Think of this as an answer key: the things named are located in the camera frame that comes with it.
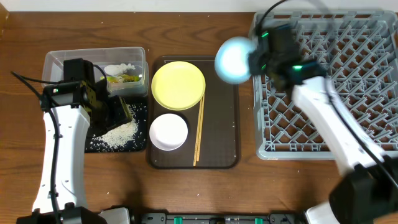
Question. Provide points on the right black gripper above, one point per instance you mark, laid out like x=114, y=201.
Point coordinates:
x=254, y=58

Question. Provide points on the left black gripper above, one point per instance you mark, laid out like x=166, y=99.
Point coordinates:
x=117, y=111

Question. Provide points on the pile of rice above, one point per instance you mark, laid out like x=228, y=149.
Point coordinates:
x=119, y=137

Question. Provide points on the green snack wrapper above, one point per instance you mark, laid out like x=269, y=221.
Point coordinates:
x=124, y=78

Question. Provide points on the white napkin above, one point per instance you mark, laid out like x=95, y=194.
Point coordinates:
x=115, y=70

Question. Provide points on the light blue bowl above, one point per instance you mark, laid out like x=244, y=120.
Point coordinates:
x=232, y=60

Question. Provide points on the pink bowl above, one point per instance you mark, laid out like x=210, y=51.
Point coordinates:
x=168, y=132

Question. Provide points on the yellow plate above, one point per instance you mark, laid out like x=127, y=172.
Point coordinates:
x=178, y=85

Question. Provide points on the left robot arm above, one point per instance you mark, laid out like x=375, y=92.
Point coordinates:
x=73, y=110

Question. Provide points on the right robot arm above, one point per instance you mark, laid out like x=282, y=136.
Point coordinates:
x=368, y=189

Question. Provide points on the grey dishwasher rack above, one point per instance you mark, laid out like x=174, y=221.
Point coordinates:
x=359, y=51

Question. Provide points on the black tray bin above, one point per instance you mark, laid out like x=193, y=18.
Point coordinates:
x=141, y=140

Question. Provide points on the clear plastic bin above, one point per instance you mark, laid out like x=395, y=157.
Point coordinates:
x=102, y=57

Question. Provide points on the dark brown serving tray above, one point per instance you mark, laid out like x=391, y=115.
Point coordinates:
x=220, y=146

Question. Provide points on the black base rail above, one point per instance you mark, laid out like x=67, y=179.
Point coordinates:
x=224, y=219

